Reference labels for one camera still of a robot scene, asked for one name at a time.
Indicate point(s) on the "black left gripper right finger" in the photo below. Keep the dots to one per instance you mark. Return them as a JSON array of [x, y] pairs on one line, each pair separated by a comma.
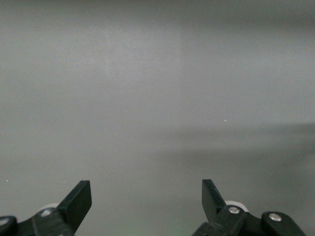
[[216, 204]]

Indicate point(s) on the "dark grey table mat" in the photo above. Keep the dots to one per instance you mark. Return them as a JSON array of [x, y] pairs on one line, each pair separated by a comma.
[[157, 86]]

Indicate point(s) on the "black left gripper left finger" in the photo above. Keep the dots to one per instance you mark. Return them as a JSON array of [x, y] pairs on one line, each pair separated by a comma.
[[73, 206]]

